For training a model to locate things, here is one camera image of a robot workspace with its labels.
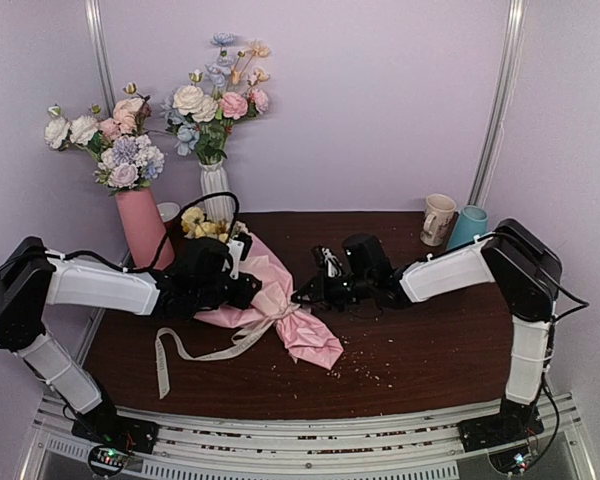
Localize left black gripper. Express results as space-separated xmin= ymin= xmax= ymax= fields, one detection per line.
xmin=193 ymin=271 xmax=262 ymax=309

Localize pink wrapping paper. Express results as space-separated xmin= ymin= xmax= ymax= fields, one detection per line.
xmin=196 ymin=241 xmax=343 ymax=370

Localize yellow blue flower bunch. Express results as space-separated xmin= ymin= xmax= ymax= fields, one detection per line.
xmin=180 ymin=207 xmax=249 ymax=243

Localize cream printed ribbon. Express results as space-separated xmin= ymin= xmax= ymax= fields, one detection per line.
xmin=154 ymin=319 xmax=281 ymax=400

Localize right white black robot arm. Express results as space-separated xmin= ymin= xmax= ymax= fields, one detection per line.
xmin=292 ymin=219 xmax=562 ymax=452

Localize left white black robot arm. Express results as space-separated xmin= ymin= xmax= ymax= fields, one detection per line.
xmin=0 ymin=237 xmax=262 ymax=454

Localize pink vase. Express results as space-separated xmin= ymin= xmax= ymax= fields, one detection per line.
xmin=115 ymin=188 xmax=166 ymax=267

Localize white ribbed vase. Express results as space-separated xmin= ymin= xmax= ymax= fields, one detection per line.
xmin=198 ymin=160 xmax=236 ymax=224

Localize pastel flowers in pink vase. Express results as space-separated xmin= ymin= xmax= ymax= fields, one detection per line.
xmin=44 ymin=82 xmax=165 ymax=195

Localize pastel flowers in white vase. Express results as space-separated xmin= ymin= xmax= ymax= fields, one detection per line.
xmin=162 ymin=32 xmax=271 ymax=165

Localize teal vase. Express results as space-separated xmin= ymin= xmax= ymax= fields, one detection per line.
xmin=446 ymin=205 xmax=488 ymax=251

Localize red white bowl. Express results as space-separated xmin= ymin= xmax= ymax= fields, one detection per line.
xmin=157 ymin=202 xmax=180 ymax=229

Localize cream floral mug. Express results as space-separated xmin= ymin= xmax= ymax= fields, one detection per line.
xmin=420 ymin=194 xmax=457 ymax=247

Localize left round status board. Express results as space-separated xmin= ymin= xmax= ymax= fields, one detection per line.
xmin=87 ymin=445 xmax=131 ymax=478

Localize round status board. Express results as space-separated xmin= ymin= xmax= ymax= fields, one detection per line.
xmin=488 ymin=441 xmax=547 ymax=476
xmin=87 ymin=445 xmax=131 ymax=478

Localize right round status board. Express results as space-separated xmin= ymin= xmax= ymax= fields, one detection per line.
xmin=488 ymin=441 xmax=547 ymax=476

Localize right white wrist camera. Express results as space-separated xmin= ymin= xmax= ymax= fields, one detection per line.
xmin=311 ymin=245 xmax=344 ymax=278

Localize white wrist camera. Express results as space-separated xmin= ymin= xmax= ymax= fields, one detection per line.
xmin=311 ymin=245 xmax=344 ymax=278
xmin=223 ymin=232 xmax=253 ymax=280

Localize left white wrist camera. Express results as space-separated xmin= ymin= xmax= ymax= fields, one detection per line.
xmin=223 ymin=232 xmax=253 ymax=280

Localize left black cable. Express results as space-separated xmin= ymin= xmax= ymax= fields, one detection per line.
xmin=59 ymin=190 xmax=243 ymax=274

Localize aluminium rail base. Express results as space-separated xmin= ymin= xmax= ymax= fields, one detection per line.
xmin=15 ymin=394 xmax=600 ymax=479

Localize left aluminium post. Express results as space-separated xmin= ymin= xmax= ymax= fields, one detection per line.
xmin=84 ymin=0 xmax=115 ymax=114

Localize aluminium post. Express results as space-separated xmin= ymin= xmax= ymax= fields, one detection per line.
xmin=84 ymin=0 xmax=115 ymax=114
xmin=468 ymin=0 xmax=528 ymax=209

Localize right aluminium post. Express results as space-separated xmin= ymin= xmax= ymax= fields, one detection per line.
xmin=468 ymin=0 xmax=528 ymax=209

